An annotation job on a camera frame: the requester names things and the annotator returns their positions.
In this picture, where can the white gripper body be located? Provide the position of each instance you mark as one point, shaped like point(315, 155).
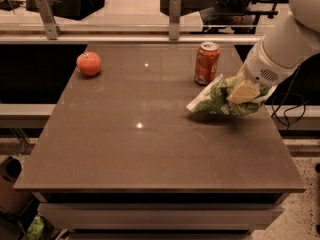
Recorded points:
point(261, 67)

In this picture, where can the green jalapeno chip bag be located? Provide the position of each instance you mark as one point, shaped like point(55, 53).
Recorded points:
point(213, 98)

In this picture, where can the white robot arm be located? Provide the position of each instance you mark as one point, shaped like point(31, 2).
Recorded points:
point(274, 58)

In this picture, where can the red apple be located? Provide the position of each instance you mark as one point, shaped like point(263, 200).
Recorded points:
point(89, 63)

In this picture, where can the green bag under table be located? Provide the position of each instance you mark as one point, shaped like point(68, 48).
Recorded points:
point(36, 230)

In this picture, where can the red soda can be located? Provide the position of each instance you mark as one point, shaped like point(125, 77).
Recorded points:
point(206, 62)

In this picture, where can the black office chair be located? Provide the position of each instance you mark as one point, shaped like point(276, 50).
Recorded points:
point(241, 15)

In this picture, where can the brown bin with hole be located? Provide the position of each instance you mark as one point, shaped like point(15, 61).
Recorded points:
point(11, 200)

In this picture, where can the left metal railing bracket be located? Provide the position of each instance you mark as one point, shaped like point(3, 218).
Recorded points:
point(51, 28)

